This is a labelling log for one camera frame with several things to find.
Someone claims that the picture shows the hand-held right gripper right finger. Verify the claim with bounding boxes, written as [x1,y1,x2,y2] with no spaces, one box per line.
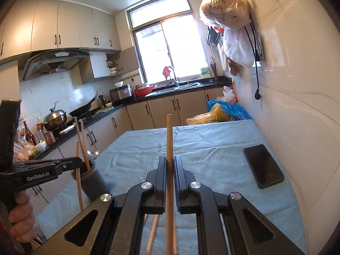
[173,155,306,255]

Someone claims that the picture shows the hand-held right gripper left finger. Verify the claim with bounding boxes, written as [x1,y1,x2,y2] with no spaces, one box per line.
[32,155,168,255]

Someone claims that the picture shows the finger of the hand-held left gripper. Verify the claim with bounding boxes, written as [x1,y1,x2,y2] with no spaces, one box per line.
[54,157,83,176]

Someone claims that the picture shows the dark grey utensil holder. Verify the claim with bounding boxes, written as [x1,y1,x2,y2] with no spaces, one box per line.
[71,162,110,202]

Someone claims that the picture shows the person's left hand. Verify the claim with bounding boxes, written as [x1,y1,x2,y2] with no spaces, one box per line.
[8,191,39,243]

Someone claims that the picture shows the clear bags of food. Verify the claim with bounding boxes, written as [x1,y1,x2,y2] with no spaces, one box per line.
[12,126,38,162]

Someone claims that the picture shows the red jar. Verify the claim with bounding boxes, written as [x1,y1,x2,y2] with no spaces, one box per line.
[44,131,57,145]

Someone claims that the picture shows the dark sauce bottle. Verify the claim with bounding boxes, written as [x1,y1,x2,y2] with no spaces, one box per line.
[23,120,36,146]

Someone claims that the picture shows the amber oil bottle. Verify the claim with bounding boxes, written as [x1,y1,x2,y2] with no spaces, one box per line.
[35,116,46,141]

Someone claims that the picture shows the steel pot with lid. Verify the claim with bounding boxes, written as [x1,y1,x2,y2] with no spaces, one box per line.
[42,101,68,130]

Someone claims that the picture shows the grey-blue tablecloth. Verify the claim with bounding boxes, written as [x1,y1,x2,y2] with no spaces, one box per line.
[36,119,306,255]

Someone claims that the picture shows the black wok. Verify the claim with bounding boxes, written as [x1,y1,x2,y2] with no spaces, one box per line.
[69,94,99,116]

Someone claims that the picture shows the beige kitchen base cabinets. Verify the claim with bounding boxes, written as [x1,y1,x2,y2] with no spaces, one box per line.
[32,76,234,210]

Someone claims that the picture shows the yellow plastic bag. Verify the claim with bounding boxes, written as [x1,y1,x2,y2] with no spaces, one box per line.
[186,103,234,125]

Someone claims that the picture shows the black smartphone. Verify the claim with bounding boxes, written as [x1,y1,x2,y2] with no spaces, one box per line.
[243,144,285,189]

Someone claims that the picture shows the steel rice cooker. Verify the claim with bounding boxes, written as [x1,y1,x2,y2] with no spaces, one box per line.
[109,84,134,103]

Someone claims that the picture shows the blue plastic bag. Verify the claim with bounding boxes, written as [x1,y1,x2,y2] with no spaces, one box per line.
[207,99,251,121]

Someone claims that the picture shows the red basin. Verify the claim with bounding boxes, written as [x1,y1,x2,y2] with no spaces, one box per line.
[133,85,155,98]

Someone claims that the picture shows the steel kitchen sink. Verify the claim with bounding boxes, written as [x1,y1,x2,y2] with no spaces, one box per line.
[153,82,201,95]

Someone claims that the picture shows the black range hood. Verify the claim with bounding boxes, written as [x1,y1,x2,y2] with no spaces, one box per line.
[21,48,93,81]

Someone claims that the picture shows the steel kitchen faucet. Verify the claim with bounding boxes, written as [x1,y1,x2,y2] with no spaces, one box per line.
[167,66,180,87]

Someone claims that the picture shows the holder with dark chopsticks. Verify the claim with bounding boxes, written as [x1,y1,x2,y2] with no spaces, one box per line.
[210,61,220,81]

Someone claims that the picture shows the brown hanging bag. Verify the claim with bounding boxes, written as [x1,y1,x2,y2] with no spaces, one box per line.
[229,57,241,76]

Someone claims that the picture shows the kitchen window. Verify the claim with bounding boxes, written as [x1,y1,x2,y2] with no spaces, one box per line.
[125,0,213,84]

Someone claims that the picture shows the white hanging plastic bag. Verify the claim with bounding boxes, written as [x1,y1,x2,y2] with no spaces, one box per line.
[222,27,256,68]

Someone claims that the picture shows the tan hanging plastic bag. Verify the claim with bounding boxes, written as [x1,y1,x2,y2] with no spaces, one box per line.
[199,0,253,30]

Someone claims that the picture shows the black power plug cable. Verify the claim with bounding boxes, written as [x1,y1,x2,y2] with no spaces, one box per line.
[243,23,265,101]

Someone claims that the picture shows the beige wall cabinets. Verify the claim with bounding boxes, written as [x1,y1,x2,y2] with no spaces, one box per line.
[0,0,140,85]

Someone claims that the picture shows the black wall rack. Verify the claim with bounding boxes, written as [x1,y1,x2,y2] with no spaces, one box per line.
[207,26,225,45]

